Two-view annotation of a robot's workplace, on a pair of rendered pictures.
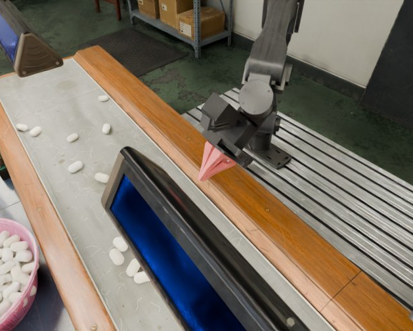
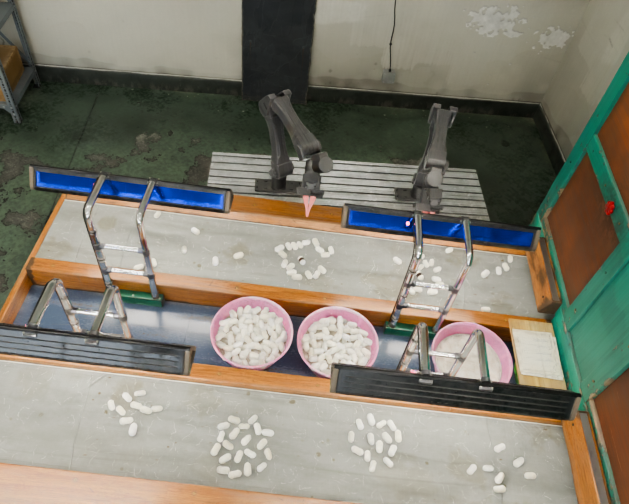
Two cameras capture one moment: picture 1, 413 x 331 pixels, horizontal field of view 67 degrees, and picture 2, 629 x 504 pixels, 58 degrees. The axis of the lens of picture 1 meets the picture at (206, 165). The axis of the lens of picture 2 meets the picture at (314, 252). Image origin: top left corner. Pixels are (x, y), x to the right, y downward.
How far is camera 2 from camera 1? 1.59 m
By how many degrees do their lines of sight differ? 37
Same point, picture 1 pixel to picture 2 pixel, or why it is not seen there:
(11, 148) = (164, 278)
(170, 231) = (377, 213)
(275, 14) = (290, 115)
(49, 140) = (170, 261)
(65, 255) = (279, 291)
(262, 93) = (327, 161)
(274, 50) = (308, 136)
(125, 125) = (199, 222)
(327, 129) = (237, 139)
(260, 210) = (329, 216)
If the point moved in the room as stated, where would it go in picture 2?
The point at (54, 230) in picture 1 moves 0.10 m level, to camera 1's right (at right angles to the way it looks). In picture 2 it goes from (258, 288) to (279, 272)
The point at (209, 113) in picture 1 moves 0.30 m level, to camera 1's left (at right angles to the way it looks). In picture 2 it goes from (311, 181) to (248, 226)
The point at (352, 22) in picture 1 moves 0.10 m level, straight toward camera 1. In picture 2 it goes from (198, 22) to (203, 30)
